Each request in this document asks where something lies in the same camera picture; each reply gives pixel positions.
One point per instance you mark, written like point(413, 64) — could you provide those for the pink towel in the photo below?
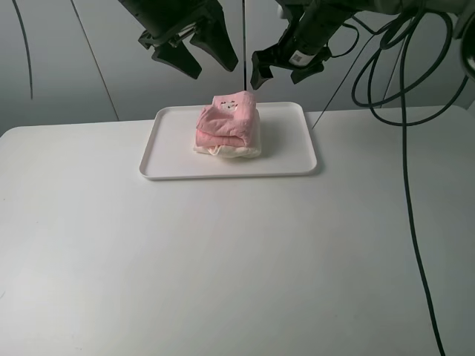
point(228, 120)

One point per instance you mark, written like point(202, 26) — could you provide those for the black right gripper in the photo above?
point(303, 53)

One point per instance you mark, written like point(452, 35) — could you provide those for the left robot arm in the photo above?
point(132, 5)

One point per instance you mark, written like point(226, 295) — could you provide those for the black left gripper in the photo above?
point(163, 28)

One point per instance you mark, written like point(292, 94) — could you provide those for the white rectangular plastic tray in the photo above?
point(286, 143)

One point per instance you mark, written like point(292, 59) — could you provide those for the cream white towel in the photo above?
point(231, 152)

